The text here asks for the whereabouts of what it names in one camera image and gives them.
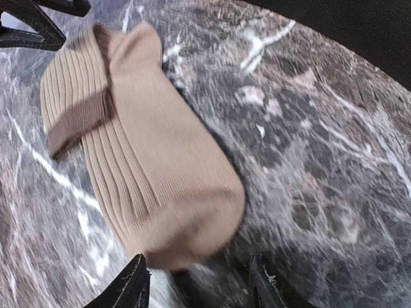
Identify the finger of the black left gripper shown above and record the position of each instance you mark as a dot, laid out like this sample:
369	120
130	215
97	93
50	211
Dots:
46	35

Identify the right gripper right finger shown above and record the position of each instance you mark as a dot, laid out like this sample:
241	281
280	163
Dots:
269	289

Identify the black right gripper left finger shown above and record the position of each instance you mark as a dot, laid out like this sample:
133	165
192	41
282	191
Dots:
130	289

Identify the brown sock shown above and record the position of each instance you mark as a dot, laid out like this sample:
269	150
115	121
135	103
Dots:
162	182

